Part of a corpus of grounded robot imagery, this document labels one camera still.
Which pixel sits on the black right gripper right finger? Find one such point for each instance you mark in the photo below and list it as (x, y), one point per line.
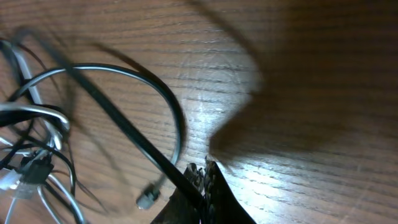
(222, 206)

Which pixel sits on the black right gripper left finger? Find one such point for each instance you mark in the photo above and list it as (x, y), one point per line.
(179, 210)

